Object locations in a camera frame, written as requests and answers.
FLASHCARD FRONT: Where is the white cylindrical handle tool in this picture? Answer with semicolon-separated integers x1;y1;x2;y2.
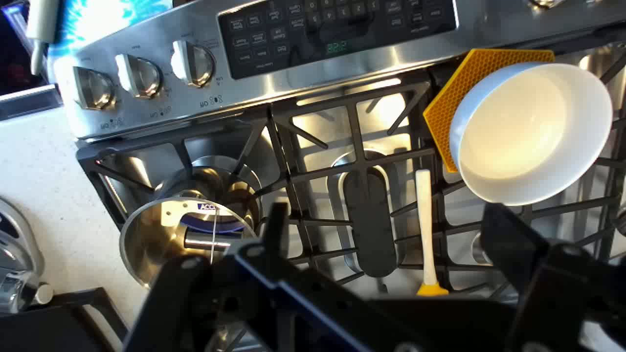
25;0;60;76

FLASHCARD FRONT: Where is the round glass pot lid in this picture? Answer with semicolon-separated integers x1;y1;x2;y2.
0;194;56;315

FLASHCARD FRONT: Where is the small steel pot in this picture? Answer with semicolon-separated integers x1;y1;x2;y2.
117;164;266;289

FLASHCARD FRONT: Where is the white ceramic bowl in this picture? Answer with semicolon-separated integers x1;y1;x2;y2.
448;61;614;207

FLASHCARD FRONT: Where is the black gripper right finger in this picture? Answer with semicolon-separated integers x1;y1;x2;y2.
481;201;555;280

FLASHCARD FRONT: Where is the black oval stove burner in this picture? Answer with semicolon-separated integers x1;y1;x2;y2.
340;164;399;280

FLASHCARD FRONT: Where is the yellow spatula white handle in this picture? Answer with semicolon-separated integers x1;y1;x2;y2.
412;166;451;299

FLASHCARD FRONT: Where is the blue and white box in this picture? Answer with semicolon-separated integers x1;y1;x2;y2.
50;0;174;47

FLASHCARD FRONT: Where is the black cast iron grate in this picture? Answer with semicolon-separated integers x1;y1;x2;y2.
416;37;626;295
76;106;291;262
270;76;451;289

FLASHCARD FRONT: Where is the thin metal stirrer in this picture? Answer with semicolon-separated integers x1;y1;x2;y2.
183;201;230;266

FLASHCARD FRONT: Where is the stainless steel gas stove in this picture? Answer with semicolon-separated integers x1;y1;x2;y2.
47;0;626;309

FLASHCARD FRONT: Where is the yellow hexagonal trivet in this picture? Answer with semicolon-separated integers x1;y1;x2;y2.
420;47;555;174

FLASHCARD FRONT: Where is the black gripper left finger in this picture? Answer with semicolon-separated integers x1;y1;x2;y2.
260;201;289;262

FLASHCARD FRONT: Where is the silver stove knob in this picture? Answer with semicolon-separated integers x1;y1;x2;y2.
113;53;164;102
168;37;217;90
72;64;121;113

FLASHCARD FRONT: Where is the black stove control panel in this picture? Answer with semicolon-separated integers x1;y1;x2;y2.
217;0;457;80

